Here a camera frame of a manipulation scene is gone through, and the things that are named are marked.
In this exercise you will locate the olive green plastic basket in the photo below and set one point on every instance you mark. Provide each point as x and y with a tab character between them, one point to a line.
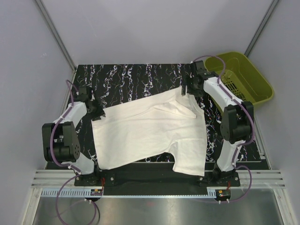
241	77

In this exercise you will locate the aluminium rail profile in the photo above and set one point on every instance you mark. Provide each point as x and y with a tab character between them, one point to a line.
51	178

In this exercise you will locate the aluminium frame post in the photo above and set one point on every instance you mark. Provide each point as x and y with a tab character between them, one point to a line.
262	25
50	24

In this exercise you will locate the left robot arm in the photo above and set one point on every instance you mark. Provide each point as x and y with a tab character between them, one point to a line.
60	141

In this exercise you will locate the left aluminium frame post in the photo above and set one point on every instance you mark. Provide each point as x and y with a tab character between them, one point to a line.
50	24

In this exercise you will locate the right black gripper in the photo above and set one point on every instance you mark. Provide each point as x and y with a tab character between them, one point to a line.
185	81

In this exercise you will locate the black patterned table mat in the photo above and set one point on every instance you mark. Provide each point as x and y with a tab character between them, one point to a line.
116	84

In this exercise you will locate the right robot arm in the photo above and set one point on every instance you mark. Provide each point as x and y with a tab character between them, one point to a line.
236	126

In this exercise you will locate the slotted grey cable duct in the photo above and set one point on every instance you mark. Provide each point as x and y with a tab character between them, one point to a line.
86	192

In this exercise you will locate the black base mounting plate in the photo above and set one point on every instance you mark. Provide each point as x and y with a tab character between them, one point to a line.
161	173

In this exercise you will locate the white t shirt red print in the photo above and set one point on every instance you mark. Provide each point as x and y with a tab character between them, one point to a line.
167	122

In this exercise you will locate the right aluminium frame post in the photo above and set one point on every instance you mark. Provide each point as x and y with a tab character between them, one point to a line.
262	25

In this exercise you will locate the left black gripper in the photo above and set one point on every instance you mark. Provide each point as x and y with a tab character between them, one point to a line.
100	113

